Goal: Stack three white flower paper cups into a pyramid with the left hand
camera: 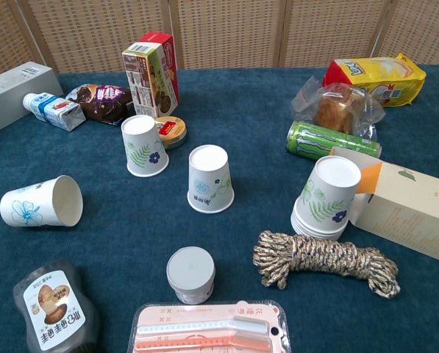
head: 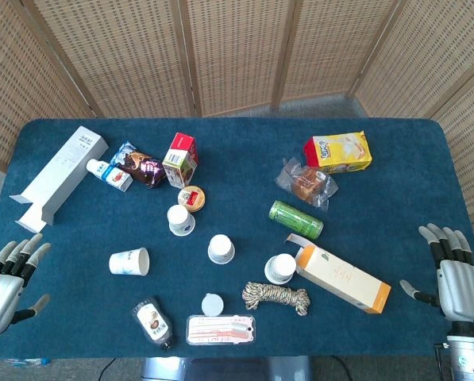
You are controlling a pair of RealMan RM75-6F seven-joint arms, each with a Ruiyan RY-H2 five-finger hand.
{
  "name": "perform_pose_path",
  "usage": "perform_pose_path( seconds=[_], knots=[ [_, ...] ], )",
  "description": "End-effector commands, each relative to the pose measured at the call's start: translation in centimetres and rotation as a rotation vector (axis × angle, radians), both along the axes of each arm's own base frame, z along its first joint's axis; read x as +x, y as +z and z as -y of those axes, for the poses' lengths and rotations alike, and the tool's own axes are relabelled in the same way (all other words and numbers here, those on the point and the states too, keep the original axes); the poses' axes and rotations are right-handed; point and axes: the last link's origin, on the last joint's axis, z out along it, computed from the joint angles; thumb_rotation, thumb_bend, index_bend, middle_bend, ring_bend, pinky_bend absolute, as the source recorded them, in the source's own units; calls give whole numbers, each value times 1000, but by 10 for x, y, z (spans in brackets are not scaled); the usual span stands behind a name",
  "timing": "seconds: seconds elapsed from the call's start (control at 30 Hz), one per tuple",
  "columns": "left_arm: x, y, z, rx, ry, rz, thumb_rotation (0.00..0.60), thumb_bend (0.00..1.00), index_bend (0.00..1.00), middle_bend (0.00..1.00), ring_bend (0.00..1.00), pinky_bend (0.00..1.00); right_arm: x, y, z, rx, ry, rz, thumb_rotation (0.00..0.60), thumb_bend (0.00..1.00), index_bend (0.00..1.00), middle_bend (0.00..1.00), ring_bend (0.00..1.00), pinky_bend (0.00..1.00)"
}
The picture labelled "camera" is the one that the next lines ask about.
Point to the white cup green fern print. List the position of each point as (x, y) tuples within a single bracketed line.
[(142, 147)]

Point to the white cup large blue flower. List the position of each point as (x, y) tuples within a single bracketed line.
[(28, 206)]

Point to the paper cups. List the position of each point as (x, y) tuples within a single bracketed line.
[(325, 195)]

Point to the white cup blue round print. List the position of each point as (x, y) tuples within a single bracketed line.
[(208, 176)]

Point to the round red gold tin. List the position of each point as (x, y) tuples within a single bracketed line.
[(173, 130)]

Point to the white jar with grey lid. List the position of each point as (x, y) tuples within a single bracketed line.
[(189, 272)]

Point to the green energy drink can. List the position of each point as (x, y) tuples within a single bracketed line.
[(314, 139)]

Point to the red green cookie box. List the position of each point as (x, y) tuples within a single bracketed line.
[(149, 81)]

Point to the blue carpet table cover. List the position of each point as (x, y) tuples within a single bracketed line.
[(112, 239)]

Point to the bread in clear plastic bag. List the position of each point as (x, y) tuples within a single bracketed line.
[(337, 110)]

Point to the brown purple snack bag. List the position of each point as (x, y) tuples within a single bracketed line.
[(101, 103)]

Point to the woven bamboo folding screen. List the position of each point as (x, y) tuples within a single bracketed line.
[(223, 33)]

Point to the pink razor blister pack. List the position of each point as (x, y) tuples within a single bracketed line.
[(204, 327)]

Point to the small milk carton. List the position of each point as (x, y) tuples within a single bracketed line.
[(53, 110)]

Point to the yellow red snack bag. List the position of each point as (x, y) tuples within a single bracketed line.
[(381, 81)]

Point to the cream orange carton box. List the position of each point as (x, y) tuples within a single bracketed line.
[(406, 209)]

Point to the dark sauce squeeze bottle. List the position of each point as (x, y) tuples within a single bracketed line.
[(53, 312)]

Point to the long grey cardboard box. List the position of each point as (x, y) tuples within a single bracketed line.
[(6, 95)]

